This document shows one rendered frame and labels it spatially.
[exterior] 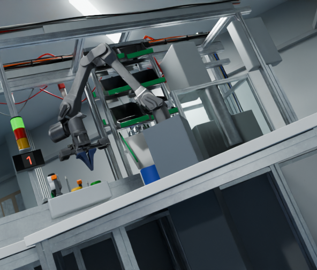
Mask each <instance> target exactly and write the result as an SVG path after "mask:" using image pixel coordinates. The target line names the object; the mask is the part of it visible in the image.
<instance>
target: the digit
mask: <svg viewBox="0 0 317 270"><path fill-rule="evenodd" d="M21 157H22V160H23V163H24V166H25V168H27V167H30V166H34V165H36V162H35V159H34V155H33V152H31V153H27V154H23V155H21Z"/></svg>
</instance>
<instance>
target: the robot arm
mask: <svg viewBox="0 0 317 270"><path fill-rule="evenodd" d="M97 57H99V58H97ZM105 64H108V65H110V66H111V67H112V68H113V69H114V70H115V71H116V72H117V73H118V74H119V75H120V76H121V77H122V78H123V80H124V81H125V82H126V83H127V84H128V85H129V86H130V87H131V88H132V89H133V91H134V92H135V94H136V96H135V97H134V99H135V100H136V101H138V103H139V105H140V106H141V107H142V108H144V109H147V110H149V111H153V112H152V114H153V116H154V119H155V122H156V124H158V123H160V122H162V121H164V120H166V119H168V118H170V117H171V116H170V114H169V111H168V105H167V104H166V103H165V102H164V101H163V100H162V99H161V98H159V97H156V96H155V95H154V94H153V93H152V92H151V91H149V90H148V89H147V88H145V87H143V85H141V83H139V82H138V81H137V80H136V78H135V77H134V76H133V75H132V74H131V73H130V72H129V70H128V69H127V68H126V67H125V66H124V65H123V64H122V63H121V61H120V60H119V57H118V56H117V54H116V53H115V51H114V50H113V49H112V48H111V47H110V46H109V45H108V44H107V43H101V44H99V45H98V46H97V47H96V48H94V49H92V50H91V51H90V52H89V53H88V54H87V55H86V56H85V57H83V58H82V59H81V60H80V65H79V68H78V70H77V74H76V76H75V79H74V81H73V84H72V87H71V89H70V92H69V93H68V95H67V96H66V97H65V98H64V99H63V101H62V103H61V105H60V108H59V109H60V112H59V116H58V121H59V122H58V123H56V124H54V125H51V126H49V128H50V130H49V137H50V139H51V140H52V141H53V142H54V143H57V142H59V141H61V140H64V139H66V138H68V137H69V136H70V135H71V136H72V141H73V143H72V144H70V145H68V146H67V148H66V149H61V150H60V151H59V155H58V156H59V159H60V161H65V160H68V159H69V158H70V156H71V155H76V159H81V160H82V161H83V162H84V163H85V164H86V166H87V167H88V168H89V169H90V170H91V171H93V170H94V154H95V152H96V150H97V149H99V150H102V149H105V148H108V147H109V145H110V140H109V138H107V137H105V138H101V139H98V141H97V143H94V144H91V141H90V140H89V137H88V134H87V130H86V129H85V126H84V123H83V121H82V119H83V118H85V117H87V115H85V114H82V113H81V112H80V111H81V105H82V103H81V98H82V94H83V92H84V89H85V86H86V84H87V80H88V78H89V75H90V72H91V70H92V69H93V68H95V67H98V66H103V65H105ZM65 116H68V118H66V117H65ZM96 148H97V149H96ZM87 152H88V154H86V153H87Z"/></svg>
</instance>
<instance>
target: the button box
mask: <svg viewBox="0 0 317 270"><path fill-rule="evenodd" d="M111 197H112V193H111V190H110V187H109V184H108V181H104V182H101V183H97V184H94V185H91V186H88V187H85V188H82V189H78V190H75V191H73V192H70V193H67V194H63V195H61V196H58V197H54V198H50V199H49V200H48V207H49V210H50V214H51V217H52V219H55V218H58V217H60V216H63V215H66V214H69V213H72V212H75V211H78V210H81V209H83V208H86V207H89V206H93V205H96V204H98V203H101V202H104V201H107V200H109V199H110V198H111Z"/></svg>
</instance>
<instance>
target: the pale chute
mask: <svg viewBox="0 0 317 270"><path fill-rule="evenodd" d="M143 125H144V124H143ZM144 129H147V127H146V126H145V125H144ZM119 136H120V140H121V142H122V143H123V145H124V147H125V148H126V150H127V151H128V153H129V155H130V156H131V158H132V160H133V161H134V163H135V165H136V166H137V168H138V169H139V170H140V169H143V168H146V167H149V166H152V165H154V161H153V158H152V156H151V153H150V151H149V148H148V146H147V143H146V141H145V137H144V135H143V133H138V134H135V135H133V136H130V137H127V138H123V136H122V135H121V133H120V132H119Z"/></svg>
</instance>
